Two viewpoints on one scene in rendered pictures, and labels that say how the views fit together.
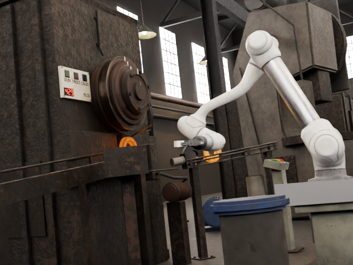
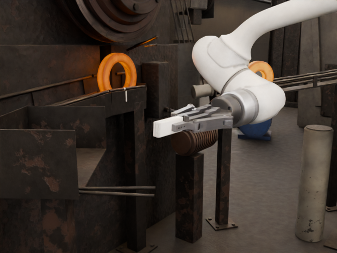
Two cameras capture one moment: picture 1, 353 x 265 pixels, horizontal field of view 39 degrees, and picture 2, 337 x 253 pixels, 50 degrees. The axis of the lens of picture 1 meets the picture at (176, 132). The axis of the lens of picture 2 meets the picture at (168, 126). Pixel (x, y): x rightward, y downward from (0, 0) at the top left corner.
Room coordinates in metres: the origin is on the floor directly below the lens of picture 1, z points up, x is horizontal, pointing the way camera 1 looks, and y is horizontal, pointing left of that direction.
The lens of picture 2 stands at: (1.77, -0.14, 0.87)
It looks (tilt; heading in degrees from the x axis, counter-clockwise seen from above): 13 degrees down; 11
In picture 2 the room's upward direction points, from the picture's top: straight up
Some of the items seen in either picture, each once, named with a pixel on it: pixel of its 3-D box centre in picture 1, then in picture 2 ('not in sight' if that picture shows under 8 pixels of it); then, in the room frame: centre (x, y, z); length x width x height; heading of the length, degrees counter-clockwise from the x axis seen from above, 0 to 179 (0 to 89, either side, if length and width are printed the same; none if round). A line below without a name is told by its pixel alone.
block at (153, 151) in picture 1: (147, 162); (155, 89); (3.29, 0.21, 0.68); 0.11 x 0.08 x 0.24; 63
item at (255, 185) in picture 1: (259, 213); (313, 183); (3.39, -0.50, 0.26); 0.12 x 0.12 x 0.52
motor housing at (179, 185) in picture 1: (180, 222); (194, 180); (3.31, 0.04, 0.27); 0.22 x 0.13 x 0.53; 153
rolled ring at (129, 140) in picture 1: (128, 151); (118, 77); (3.08, 0.31, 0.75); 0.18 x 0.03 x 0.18; 155
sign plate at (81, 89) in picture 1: (75, 84); not in sight; (2.82, 0.55, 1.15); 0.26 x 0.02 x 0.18; 153
